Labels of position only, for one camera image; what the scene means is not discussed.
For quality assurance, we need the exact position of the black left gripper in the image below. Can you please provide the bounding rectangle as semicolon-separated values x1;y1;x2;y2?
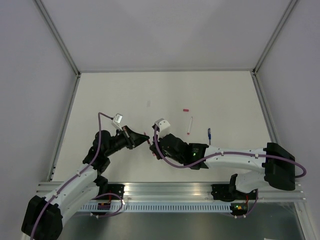
105;125;150;157

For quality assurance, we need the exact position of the blue ballpoint pen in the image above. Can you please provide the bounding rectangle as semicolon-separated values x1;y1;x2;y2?
207;128;212;145

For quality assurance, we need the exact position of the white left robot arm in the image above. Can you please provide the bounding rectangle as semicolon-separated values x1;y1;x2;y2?
21;126;150;240

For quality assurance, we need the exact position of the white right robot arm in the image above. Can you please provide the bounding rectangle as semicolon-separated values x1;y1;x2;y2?
149;134;298;202

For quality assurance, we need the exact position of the white marker pen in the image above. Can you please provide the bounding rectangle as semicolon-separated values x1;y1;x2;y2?
186;116;193;135

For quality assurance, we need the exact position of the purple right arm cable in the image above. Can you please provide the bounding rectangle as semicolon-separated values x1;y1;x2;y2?
152;124;308;179

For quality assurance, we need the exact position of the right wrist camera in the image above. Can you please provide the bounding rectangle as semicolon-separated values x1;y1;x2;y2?
152;118;171;139

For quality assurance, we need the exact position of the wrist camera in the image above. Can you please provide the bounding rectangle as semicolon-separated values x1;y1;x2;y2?
152;118;171;139
111;113;123;131

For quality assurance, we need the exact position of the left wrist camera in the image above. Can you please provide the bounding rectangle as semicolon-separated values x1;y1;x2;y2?
111;113;123;131

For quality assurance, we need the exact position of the aluminium mounting rail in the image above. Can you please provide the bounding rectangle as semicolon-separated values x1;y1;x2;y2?
37;181;307;201

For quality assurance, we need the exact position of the perforated cable duct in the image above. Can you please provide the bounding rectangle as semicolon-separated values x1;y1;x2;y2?
79;202;232;213

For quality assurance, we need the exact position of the aluminium frame right post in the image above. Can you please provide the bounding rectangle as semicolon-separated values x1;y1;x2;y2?
252;0;299;75

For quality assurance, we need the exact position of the aluminium frame post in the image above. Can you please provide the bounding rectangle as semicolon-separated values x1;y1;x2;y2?
33;0;81;77
252;0;299;75

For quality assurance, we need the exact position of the aluminium frame left post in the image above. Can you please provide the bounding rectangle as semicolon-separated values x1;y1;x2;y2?
33;0;81;77

